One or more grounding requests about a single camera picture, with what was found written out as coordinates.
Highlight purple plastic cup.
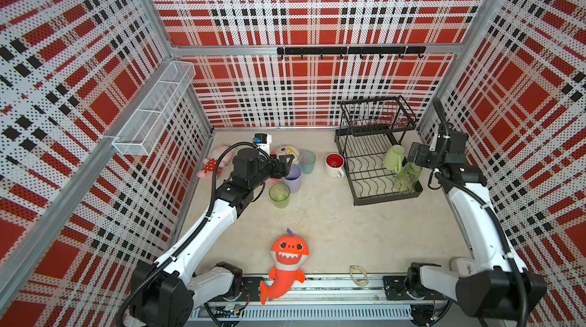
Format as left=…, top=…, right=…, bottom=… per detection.
left=282, top=164, right=303, bottom=194

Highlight short green plastic cup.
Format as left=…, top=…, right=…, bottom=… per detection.
left=269, top=183, right=290, bottom=209

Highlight tall green plastic cup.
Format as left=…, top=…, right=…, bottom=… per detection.
left=393, top=162, right=423, bottom=194

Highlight light green ceramic mug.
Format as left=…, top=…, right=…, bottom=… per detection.
left=382, top=145, right=405, bottom=174

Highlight black wire dish rack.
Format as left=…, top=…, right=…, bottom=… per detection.
left=334, top=96, right=423, bottom=206

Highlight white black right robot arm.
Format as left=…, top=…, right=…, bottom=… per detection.
left=407, top=131, right=547, bottom=326

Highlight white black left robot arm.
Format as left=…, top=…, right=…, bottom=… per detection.
left=115, top=142, right=294, bottom=326

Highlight pink plush yellow glasses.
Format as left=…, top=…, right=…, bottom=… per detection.
left=275, top=145, right=300, bottom=165

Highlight teal translucent plastic cup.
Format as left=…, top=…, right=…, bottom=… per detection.
left=299, top=151, right=317, bottom=174

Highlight white mug red inside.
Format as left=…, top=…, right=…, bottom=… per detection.
left=324, top=153, right=346, bottom=178

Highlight pink pig plush red dress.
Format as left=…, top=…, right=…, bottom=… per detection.
left=197, top=145, right=234, bottom=178

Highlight orange shark plush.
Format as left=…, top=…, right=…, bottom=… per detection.
left=259, top=229, right=310, bottom=305

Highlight white kitchen timer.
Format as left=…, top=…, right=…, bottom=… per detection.
left=450, top=258, right=477, bottom=278

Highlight rubber band loop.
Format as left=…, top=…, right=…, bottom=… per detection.
left=349, top=265, right=369, bottom=287

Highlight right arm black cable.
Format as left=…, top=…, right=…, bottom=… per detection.
left=427, top=96, right=530, bottom=327

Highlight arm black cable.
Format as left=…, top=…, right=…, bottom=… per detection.
left=114, top=141, right=271, bottom=327
left=427, top=96, right=530, bottom=327

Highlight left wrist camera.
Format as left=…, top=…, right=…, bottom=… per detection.
left=253, top=133, right=272, bottom=154

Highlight black wall hook rail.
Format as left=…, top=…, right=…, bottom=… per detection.
left=276, top=45, right=427, bottom=58

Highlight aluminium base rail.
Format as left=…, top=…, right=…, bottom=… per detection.
left=187, top=273, right=459, bottom=323

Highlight white wire wall basket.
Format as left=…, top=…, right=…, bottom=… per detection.
left=113, top=61, right=195, bottom=156

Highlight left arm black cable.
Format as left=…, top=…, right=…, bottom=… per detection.
left=114, top=141, right=271, bottom=327

